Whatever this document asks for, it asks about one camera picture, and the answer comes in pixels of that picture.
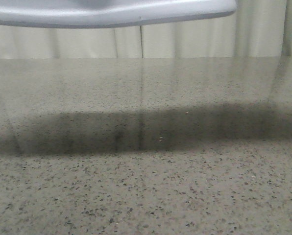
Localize light blue slipper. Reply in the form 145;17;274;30
0;0;237;29

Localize pale grey curtain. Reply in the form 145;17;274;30
0;0;292;59

